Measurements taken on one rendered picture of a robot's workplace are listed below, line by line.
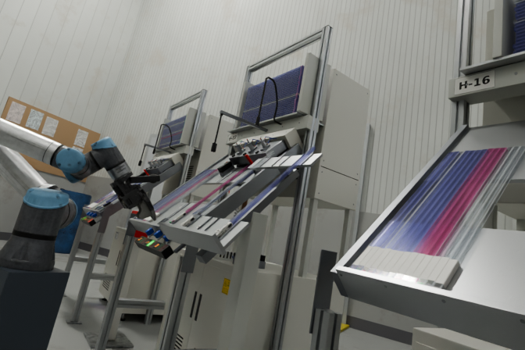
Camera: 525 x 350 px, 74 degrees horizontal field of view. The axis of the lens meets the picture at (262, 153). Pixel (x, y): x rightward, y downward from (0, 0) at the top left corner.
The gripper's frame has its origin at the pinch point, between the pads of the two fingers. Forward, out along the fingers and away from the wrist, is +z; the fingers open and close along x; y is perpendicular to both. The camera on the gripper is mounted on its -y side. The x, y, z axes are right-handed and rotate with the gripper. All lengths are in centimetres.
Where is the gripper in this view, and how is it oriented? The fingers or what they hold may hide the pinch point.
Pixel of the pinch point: (155, 216)
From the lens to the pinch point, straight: 144.4
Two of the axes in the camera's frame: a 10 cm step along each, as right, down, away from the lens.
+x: 5.9, -0.8, -8.0
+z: 4.4, 8.6, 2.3
